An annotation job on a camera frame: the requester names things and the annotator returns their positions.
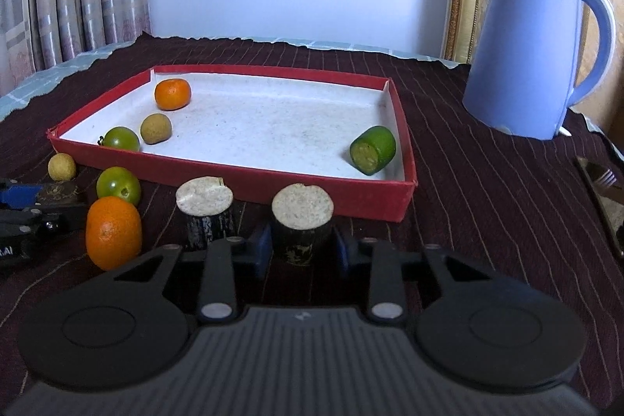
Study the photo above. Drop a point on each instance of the orange mandarin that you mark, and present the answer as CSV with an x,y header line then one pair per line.
x,y
172,94
113,233

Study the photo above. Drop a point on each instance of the blue electric kettle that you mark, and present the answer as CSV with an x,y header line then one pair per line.
x,y
521,55

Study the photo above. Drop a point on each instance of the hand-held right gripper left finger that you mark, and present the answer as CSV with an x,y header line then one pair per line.
x,y
261,250

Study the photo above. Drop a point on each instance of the green tomato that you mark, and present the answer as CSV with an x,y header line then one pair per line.
x,y
118,185
121,139

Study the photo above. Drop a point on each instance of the yellow longan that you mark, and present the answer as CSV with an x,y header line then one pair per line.
x,y
156,128
62,167

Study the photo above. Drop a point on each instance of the dark eggplant piece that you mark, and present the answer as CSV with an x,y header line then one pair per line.
x,y
204,201

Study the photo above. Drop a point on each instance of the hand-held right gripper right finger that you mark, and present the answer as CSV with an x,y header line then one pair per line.
x,y
343,250

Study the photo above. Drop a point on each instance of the dark striped cloth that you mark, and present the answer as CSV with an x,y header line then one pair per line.
x,y
463,201

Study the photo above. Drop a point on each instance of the green cucumber piece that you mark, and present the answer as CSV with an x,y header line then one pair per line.
x,y
373,150

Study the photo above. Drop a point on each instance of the red cardboard tray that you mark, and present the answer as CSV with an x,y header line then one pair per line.
x,y
268,123

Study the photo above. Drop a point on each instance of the dark eggplant piece gripped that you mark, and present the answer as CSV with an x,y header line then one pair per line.
x,y
302,211

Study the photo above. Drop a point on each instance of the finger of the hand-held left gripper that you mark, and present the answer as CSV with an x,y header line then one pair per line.
x,y
29,226
19,196

